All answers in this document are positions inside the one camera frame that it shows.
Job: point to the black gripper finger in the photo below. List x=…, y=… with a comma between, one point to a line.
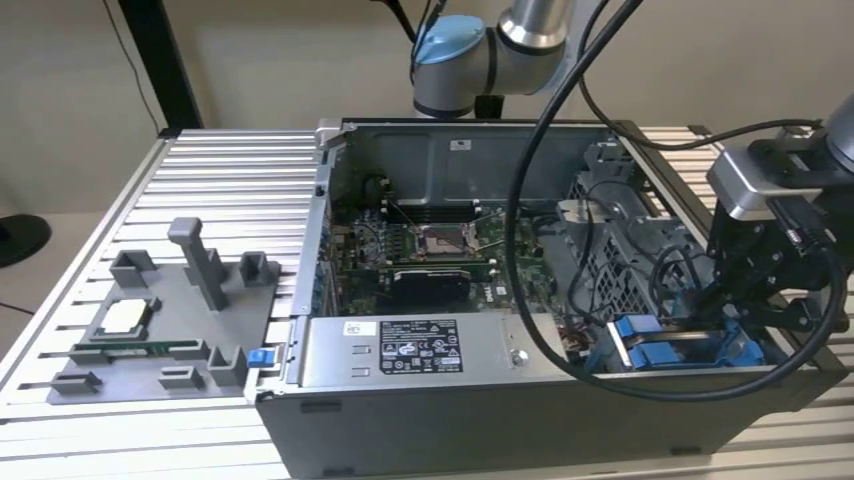
x=796, y=312
x=709, y=305

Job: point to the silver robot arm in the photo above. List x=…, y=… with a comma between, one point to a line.
x=527, y=30

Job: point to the grey metal disk bay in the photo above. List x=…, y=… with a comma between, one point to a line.
x=613, y=280

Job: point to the green motherboard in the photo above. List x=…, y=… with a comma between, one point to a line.
x=487, y=272

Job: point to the silver power supply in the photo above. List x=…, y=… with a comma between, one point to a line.
x=467, y=370

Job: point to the CPU socket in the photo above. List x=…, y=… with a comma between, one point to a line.
x=443, y=242

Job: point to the black PC case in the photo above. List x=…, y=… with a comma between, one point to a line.
x=467, y=435

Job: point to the blue case latch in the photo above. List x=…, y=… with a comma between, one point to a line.
x=260, y=358

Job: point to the grey parts rack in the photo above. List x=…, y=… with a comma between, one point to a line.
x=166, y=295

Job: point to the green RAM stick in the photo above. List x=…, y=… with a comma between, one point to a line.
x=133, y=346

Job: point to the silver CPU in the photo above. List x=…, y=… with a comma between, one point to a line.
x=125, y=318

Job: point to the black round base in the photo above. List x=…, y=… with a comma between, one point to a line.
x=22, y=240

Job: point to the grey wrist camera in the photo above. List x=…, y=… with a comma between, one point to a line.
x=753, y=182

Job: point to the black upright post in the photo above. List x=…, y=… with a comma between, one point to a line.
x=166, y=65

